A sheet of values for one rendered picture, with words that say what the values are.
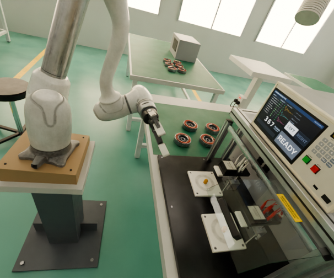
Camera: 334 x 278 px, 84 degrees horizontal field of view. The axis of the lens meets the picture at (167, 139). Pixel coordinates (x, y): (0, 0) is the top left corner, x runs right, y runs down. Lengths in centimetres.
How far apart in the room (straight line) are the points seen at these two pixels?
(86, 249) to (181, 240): 90
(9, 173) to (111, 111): 46
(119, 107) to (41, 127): 32
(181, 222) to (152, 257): 78
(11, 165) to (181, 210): 71
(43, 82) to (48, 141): 26
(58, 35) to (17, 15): 462
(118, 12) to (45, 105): 42
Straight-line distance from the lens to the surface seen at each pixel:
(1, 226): 179
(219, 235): 88
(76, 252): 157
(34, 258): 161
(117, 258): 156
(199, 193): 94
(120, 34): 82
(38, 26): 544
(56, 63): 95
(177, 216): 86
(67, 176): 89
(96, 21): 512
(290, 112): 80
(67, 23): 92
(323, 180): 72
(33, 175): 93
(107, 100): 90
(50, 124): 82
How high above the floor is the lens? 149
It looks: 38 degrees down
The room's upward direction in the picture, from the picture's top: 18 degrees clockwise
